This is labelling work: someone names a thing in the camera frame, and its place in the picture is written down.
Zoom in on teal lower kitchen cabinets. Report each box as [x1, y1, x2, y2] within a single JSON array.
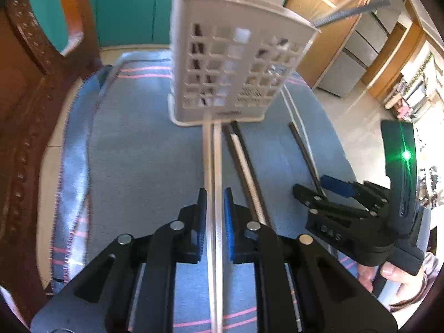
[[26, 0, 292, 53]]

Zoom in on distant chairs with clothes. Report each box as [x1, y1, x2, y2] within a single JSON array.
[[383, 69, 441, 122]]

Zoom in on wood framed glass door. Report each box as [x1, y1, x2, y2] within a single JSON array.
[[284, 0, 382, 89]]

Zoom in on carved wooden chair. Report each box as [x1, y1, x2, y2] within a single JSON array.
[[0, 0, 106, 320]]

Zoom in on white plastic utensil basket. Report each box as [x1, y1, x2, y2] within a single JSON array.
[[168, 0, 321, 127]]

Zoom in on person's right hand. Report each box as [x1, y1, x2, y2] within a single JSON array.
[[357, 260, 429, 307]]

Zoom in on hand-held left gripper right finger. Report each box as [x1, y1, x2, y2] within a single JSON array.
[[223, 186, 352, 323]]

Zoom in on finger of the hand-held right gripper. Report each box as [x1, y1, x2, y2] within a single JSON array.
[[292, 183, 351, 217], [320, 175, 390, 209]]

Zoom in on silver refrigerator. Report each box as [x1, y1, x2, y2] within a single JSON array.
[[316, 0, 410, 98]]

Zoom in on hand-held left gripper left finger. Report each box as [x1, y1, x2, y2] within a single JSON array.
[[74, 187, 209, 323]]

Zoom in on grey chopstick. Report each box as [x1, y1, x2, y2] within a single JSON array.
[[311, 0, 391, 28]]

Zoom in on beige chopstick pair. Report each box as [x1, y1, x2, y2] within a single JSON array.
[[222, 122, 264, 216]]

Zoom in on blue striped cloth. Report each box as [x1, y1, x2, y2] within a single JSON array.
[[49, 49, 359, 333]]

